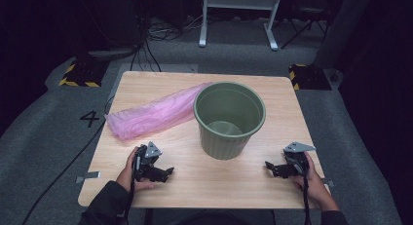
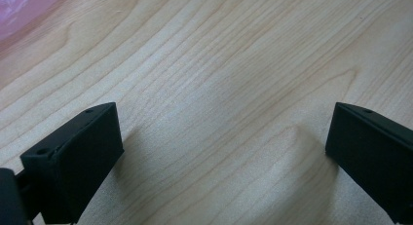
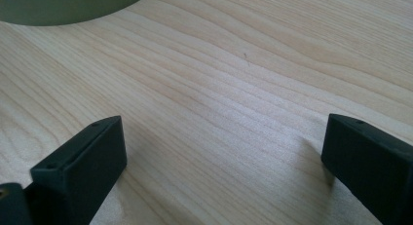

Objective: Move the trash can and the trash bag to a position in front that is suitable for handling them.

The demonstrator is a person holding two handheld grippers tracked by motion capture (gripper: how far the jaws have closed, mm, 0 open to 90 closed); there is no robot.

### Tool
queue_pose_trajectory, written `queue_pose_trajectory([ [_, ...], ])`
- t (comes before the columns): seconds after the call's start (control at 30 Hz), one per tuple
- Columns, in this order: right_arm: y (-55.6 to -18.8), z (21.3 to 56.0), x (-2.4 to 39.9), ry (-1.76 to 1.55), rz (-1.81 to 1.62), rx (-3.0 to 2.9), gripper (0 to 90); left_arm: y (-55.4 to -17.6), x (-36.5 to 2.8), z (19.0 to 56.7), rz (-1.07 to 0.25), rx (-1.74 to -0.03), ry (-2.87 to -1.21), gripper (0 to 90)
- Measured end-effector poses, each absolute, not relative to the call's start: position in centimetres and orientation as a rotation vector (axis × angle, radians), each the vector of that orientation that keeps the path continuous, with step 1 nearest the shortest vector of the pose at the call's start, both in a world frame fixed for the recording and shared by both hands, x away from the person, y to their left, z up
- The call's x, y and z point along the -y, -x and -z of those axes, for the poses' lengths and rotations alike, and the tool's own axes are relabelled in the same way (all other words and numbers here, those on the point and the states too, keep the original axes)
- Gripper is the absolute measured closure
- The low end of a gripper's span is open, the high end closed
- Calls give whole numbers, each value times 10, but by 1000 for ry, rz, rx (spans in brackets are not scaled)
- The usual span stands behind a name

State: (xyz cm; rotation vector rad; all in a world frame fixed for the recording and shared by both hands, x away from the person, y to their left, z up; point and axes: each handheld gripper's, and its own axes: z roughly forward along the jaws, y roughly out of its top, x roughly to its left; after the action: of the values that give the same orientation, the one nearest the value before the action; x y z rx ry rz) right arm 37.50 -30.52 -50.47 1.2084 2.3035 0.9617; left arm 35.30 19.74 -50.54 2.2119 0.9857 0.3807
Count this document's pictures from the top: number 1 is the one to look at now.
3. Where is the black yellow striped base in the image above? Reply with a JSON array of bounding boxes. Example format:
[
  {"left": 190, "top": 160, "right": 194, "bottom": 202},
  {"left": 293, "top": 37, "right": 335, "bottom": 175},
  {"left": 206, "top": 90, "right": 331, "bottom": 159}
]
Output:
[
  {"left": 57, "top": 58, "right": 110, "bottom": 89},
  {"left": 288, "top": 63, "right": 333, "bottom": 92}
]

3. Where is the black floor cable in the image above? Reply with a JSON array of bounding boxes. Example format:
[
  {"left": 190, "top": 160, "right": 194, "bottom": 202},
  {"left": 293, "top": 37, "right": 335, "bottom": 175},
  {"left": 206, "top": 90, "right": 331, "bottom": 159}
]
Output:
[{"left": 20, "top": 94, "right": 115, "bottom": 225}]

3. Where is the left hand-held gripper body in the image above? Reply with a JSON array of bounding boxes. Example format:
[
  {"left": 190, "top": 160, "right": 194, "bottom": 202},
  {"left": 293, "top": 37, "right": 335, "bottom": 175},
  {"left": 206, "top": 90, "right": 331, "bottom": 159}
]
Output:
[{"left": 131, "top": 140, "right": 164, "bottom": 183}]

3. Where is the bundle of black cables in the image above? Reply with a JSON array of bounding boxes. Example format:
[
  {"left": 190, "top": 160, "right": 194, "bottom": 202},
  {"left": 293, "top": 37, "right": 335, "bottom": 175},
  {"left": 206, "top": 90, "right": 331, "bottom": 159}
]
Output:
[{"left": 129, "top": 0, "right": 204, "bottom": 73}]

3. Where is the dark equipment rack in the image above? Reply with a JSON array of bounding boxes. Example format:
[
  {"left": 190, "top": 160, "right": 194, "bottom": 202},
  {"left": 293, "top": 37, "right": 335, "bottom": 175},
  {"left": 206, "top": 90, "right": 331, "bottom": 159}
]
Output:
[{"left": 76, "top": 0, "right": 145, "bottom": 60}]

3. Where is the white metal desk frame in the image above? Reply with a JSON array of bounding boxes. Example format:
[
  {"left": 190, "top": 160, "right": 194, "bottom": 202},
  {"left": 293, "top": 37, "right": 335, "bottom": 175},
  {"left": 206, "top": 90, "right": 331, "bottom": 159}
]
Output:
[{"left": 198, "top": 0, "right": 283, "bottom": 52}]

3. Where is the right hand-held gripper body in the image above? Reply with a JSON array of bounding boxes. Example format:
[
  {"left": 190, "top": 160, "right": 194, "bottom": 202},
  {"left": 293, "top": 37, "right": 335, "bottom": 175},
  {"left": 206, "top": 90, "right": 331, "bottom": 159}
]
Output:
[{"left": 278, "top": 141, "right": 317, "bottom": 179}]

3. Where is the pink plastic bag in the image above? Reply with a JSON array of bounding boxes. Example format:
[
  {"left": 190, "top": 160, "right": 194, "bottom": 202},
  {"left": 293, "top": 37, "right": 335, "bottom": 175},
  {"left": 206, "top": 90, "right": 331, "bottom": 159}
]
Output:
[{"left": 104, "top": 82, "right": 213, "bottom": 141}]

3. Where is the black tripod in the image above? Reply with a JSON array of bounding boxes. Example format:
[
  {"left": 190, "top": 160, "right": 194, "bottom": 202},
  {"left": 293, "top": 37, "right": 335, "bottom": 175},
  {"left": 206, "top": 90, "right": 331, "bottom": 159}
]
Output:
[{"left": 280, "top": 5, "right": 329, "bottom": 51}]

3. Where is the green plastic bin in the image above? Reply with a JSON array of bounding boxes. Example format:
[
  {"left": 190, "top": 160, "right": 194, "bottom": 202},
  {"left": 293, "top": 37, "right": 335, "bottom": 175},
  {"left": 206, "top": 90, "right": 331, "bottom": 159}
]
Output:
[{"left": 193, "top": 81, "right": 267, "bottom": 161}]

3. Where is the person's right hand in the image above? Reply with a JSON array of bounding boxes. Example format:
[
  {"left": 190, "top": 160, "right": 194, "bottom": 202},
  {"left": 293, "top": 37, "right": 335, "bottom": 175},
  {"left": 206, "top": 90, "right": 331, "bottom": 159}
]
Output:
[{"left": 291, "top": 151, "right": 335, "bottom": 208}]

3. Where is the person's left hand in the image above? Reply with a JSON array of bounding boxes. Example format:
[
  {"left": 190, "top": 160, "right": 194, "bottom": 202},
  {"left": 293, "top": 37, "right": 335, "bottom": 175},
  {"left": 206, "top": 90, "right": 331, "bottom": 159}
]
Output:
[{"left": 115, "top": 146, "right": 156, "bottom": 193}]

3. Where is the right hand-held gripper cable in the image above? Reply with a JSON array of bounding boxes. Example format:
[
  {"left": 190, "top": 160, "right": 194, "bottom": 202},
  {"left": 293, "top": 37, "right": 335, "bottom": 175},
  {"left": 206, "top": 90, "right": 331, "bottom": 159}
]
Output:
[{"left": 301, "top": 166, "right": 314, "bottom": 225}]

